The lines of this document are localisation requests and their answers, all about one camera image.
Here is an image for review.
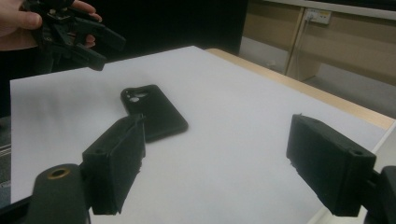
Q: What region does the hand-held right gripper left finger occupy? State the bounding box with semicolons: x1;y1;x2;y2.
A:
81;113;147;217

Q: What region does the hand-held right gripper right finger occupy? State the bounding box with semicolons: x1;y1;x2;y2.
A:
285;113;377;217

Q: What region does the black phone case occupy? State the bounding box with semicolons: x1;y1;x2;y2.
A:
120;83;190;144

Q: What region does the black curtain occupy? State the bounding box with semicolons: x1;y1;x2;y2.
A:
74;0;250;62

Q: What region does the white table sheet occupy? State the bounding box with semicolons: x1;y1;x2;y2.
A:
8;45;389;224

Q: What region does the light wooden shelf unit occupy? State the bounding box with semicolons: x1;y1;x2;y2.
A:
242;0;396;87

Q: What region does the white cable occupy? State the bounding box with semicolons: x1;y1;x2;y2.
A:
291;17;313;77

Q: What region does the white wall socket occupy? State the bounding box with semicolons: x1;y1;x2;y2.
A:
304;8;332;26

